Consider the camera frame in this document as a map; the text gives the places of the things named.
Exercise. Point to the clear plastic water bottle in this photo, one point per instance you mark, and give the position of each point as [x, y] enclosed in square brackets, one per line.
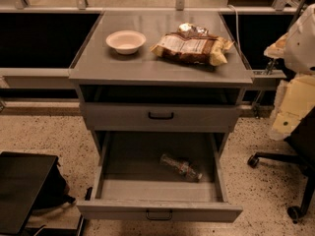
[182, 167]

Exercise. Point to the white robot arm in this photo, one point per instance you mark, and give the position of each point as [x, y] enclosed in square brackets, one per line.
[296, 98]

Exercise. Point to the grey drawer cabinet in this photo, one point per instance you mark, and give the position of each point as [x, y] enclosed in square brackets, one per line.
[101, 75]

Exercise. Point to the closed grey upper drawer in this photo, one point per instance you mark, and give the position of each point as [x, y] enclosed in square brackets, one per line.
[134, 117]

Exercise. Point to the open grey lower drawer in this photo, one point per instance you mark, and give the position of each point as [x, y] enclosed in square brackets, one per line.
[129, 180]

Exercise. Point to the brown yellow chip bag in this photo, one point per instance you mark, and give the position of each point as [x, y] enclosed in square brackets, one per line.
[193, 44]

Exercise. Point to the white paper bowl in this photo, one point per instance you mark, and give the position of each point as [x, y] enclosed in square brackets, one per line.
[126, 42]

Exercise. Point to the metal diagonal rod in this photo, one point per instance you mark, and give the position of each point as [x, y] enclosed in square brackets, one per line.
[303, 10]

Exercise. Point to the black box at left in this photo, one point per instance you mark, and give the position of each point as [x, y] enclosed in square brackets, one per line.
[28, 181]

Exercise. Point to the black drawer handle upper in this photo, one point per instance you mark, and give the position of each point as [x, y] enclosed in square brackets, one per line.
[161, 116]

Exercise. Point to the black drawer handle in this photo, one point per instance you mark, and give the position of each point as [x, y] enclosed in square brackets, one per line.
[161, 116]
[158, 215]

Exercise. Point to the black drawer handle lower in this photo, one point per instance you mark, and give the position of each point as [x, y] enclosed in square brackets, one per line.
[158, 215]

